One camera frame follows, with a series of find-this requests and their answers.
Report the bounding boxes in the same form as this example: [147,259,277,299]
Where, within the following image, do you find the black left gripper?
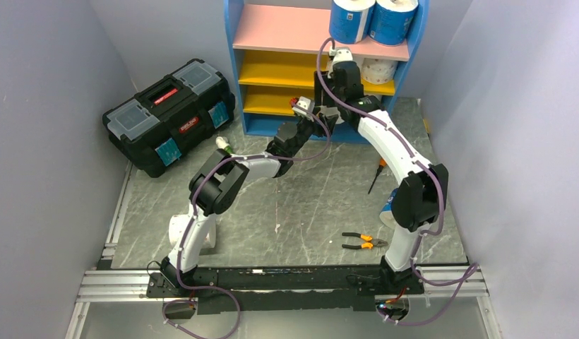
[289,109,340,158]

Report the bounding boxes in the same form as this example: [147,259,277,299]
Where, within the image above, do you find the blue cartoon roll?
[369,0,419,46]

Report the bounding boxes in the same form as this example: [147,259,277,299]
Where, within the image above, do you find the plain white roll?
[321,106,342,124]

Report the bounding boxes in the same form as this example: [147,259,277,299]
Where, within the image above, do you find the white dotted roll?
[326,56,364,71]

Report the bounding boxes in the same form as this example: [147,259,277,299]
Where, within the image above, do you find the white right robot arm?
[315,61,449,293]

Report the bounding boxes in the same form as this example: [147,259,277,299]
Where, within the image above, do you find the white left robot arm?
[160,107,339,297]

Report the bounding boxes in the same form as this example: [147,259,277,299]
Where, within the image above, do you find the blue shelf unit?
[224,1,429,137]

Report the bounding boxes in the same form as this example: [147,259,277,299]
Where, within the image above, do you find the green pipe valve fitting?
[215,136,233,154]

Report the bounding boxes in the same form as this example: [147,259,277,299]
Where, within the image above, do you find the black toolbox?
[102,59,236,178]

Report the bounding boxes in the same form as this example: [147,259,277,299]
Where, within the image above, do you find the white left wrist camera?
[289,96,314,121]

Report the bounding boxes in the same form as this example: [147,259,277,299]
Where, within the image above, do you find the orange handled screwdriver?
[367,157,387,194]

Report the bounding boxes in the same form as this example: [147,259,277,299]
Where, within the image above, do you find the orange handled pliers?
[342,232,388,250]

